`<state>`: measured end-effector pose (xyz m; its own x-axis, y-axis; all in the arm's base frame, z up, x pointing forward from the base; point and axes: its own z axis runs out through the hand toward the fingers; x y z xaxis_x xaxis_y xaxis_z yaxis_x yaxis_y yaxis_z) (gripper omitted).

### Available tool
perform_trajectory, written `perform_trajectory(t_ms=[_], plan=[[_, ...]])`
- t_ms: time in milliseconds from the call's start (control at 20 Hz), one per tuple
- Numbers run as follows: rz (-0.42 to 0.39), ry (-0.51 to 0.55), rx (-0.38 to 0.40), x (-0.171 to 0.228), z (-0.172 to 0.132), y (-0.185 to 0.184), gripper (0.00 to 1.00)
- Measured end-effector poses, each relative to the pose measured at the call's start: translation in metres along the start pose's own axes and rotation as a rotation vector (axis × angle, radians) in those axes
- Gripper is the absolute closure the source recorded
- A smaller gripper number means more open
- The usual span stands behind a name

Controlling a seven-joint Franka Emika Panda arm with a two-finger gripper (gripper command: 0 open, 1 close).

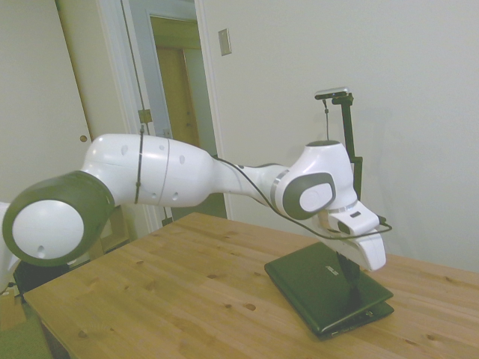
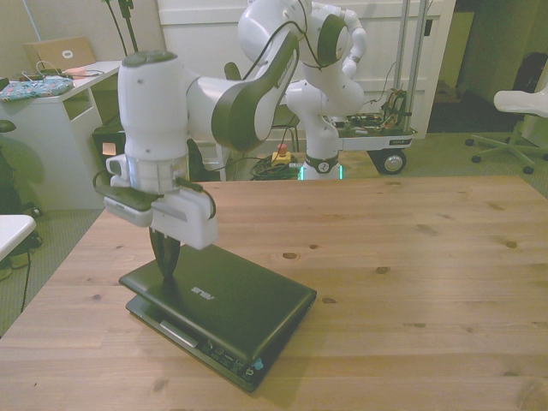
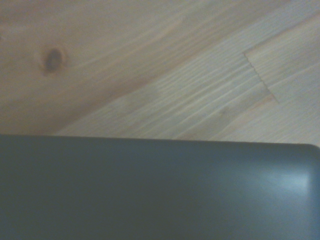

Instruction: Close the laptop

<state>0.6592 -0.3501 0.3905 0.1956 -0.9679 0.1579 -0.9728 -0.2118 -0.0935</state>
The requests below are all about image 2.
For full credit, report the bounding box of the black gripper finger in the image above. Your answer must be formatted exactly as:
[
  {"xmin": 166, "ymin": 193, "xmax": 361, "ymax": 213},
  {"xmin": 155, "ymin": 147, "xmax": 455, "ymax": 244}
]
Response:
[
  {"xmin": 149, "ymin": 228, "xmax": 170, "ymax": 280},
  {"xmin": 164, "ymin": 235, "xmax": 182, "ymax": 282}
]

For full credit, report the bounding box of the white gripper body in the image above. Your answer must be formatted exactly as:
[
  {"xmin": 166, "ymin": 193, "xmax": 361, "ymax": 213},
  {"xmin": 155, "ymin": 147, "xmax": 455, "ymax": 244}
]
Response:
[{"xmin": 151, "ymin": 191, "xmax": 220, "ymax": 252}]

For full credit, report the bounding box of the black ASUS laptop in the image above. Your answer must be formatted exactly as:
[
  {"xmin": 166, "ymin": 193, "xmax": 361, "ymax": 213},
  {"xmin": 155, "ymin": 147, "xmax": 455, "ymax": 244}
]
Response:
[{"xmin": 117, "ymin": 243, "xmax": 319, "ymax": 393}]

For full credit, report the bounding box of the black controller box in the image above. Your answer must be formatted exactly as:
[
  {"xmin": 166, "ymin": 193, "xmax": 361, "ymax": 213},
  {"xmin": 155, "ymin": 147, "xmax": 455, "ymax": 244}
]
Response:
[{"xmin": 91, "ymin": 116, "xmax": 130, "ymax": 190}]

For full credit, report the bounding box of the yellow emergency stop button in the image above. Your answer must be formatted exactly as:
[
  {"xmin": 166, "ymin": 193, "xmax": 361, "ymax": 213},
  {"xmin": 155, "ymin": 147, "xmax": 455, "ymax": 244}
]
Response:
[{"xmin": 271, "ymin": 144, "xmax": 293, "ymax": 169}]

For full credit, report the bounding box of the white round-edged table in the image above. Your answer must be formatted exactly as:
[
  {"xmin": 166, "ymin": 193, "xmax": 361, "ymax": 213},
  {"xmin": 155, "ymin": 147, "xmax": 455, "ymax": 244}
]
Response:
[{"xmin": 0, "ymin": 213, "xmax": 38, "ymax": 263}]

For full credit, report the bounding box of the white desk shelf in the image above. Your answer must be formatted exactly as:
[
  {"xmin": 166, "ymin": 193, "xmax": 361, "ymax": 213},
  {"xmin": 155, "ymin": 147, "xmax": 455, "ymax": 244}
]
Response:
[{"xmin": 0, "ymin": 59, "xmax": 126, "ymax": 211}]

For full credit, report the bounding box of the black office chair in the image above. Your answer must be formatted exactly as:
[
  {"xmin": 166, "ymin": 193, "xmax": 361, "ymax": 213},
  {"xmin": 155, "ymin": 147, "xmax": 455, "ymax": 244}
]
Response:
[{"xmin": 0, "ymin": 119, "xmax": 46, "ymax": 211}]

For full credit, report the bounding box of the black tripod stand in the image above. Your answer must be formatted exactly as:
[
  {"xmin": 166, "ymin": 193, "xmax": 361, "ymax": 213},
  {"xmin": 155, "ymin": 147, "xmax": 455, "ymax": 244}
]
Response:
[{"xmin": 101, "ymin": 0, "xmax": 141, "ymax": 57}]

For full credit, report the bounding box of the patterned fabric pouch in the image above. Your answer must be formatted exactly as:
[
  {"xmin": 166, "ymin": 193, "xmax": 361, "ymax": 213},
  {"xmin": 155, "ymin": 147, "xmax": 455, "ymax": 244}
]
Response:
[{"xmin": 0, "ymin": 73, "xmax": 75, "ymax": 103}]

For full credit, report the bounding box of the open cardboard box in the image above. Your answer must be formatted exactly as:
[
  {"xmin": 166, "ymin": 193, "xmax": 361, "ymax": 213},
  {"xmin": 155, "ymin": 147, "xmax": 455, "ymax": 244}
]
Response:
[{"xmin": 21, "ymin": 35, "xmax": 97, "ymax": 73}]

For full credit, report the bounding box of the wheeled metal electronics cart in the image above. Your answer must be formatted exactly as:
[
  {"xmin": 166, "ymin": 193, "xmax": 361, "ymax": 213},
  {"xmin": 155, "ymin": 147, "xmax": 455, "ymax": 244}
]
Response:
[{"xmin": 324, "ymin": 0, "xmax": 433, "ymax": 176}]

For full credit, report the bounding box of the white swivel chair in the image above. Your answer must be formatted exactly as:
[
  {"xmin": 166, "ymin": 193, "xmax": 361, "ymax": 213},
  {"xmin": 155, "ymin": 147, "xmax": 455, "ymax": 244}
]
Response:
[{"xmin": 470, "ymin": 78, "xmax": 548, "ymax": 175}]

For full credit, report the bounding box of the wrist camera on white mount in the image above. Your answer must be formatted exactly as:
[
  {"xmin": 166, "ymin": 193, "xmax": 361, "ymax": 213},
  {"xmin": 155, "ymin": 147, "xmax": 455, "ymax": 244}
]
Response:
[{"xmin": 93, "ymin": 182, "xmax": 165, "ymax": 229}]

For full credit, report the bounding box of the coiled green cable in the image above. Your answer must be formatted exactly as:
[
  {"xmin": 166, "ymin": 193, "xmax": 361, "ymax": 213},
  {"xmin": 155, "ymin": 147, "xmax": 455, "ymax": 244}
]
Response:
[{"xmin": 249, "ymin": 155, "xmax": 304, "ymax": 182}]

